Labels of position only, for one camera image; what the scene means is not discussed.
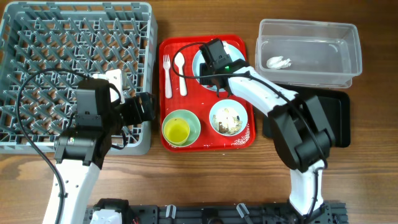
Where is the white plastic spoon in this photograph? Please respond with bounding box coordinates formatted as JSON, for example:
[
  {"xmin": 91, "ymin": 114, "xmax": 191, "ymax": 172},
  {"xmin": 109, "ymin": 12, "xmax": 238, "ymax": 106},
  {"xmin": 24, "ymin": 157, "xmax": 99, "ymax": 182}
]
[{"xmin": 175, "ymin": 52, "xmax": 187, "ymax": 96}]

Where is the food scraps and rice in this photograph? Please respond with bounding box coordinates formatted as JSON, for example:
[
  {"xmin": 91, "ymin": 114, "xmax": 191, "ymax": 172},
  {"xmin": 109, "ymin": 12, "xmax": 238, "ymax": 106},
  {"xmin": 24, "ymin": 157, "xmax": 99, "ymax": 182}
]
[{"xmin": 213, "ymin": 108, "xmax": 243, "ymax": 135}]

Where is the red serving tray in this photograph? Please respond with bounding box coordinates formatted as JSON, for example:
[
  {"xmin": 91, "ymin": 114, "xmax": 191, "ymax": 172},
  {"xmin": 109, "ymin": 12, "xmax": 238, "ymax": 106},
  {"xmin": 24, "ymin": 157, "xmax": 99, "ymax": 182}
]
[{"xmin": 159, "ymin": 34, "xmax": 256, "ymax": 152}]

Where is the yellow plastic cup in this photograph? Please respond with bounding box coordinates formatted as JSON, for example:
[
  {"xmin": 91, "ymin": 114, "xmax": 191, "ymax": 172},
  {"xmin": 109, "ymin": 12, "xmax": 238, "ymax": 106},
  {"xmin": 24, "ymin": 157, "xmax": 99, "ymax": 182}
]
[{"xmin": 162, "ymin": 118, "xmax": 190, "ymax": 146}]

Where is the white napkin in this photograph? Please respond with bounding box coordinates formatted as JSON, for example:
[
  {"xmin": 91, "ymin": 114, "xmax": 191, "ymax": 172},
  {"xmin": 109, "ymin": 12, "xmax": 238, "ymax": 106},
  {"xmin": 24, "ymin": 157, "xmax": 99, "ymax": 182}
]
[{"xmin": 266, "ymin": 56, "xmax": 292, "ymax": 70}]

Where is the black waste tray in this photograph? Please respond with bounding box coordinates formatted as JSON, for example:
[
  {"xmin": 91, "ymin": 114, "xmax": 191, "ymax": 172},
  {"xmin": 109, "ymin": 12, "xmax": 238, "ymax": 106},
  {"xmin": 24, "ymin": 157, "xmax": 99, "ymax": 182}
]
[{"xmin": 281, "ymin": 85, "xmax": 351, "ymax": 147}]

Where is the grey dishwasher rack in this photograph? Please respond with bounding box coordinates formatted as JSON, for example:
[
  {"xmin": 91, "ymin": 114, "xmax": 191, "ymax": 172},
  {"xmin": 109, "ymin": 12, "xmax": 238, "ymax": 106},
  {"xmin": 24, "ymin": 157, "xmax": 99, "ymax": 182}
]
[{"xmin": 1, "ymin": 1, "xmax": 157, "ymax": 154}]

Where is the clear plastic waste bin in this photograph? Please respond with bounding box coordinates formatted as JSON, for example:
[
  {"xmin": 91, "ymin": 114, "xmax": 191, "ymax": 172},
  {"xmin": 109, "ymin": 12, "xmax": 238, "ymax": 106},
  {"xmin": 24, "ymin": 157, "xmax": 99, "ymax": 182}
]
[{"xmin": 256, "ymin": 19, "xmax": 363, "ymax": 88}]

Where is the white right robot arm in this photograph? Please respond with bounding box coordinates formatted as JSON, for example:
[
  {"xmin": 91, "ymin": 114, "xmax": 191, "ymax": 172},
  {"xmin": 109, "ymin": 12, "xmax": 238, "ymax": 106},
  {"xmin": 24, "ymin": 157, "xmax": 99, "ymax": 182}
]
[{"xmin": 198, "ymin": 59, "xmax": 335, "ymax": 220}]

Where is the light blue bowl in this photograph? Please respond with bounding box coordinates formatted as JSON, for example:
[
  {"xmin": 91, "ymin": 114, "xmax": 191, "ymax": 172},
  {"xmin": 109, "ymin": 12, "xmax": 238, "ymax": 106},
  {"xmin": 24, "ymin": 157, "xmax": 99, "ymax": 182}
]
[{"xmin": 209, "ymin": 100, "xmax": 248, "ymax": 137}]

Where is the light blue plate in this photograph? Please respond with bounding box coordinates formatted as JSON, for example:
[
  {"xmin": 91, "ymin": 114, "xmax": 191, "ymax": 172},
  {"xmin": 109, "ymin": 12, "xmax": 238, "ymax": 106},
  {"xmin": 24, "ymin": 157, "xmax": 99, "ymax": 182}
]
[{"xmin": 192, "ymin": 41, "xmax": 245, "ymax": 91}]

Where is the white plastic fork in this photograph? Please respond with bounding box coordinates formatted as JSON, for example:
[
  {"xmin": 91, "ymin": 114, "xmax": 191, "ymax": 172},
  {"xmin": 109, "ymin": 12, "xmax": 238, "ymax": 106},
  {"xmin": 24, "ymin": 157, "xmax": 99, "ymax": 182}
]
[{"xmin": 163, "ymin": 55, "xmax": 172, "ymax": 99}]

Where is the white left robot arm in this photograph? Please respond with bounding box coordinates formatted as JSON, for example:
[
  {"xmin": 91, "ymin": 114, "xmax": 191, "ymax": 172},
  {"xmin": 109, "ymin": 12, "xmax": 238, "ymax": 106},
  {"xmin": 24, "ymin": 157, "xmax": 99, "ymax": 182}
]
[{"xmin": 43, "ymin": 78, "xmax": 156, "ymax": 223}]

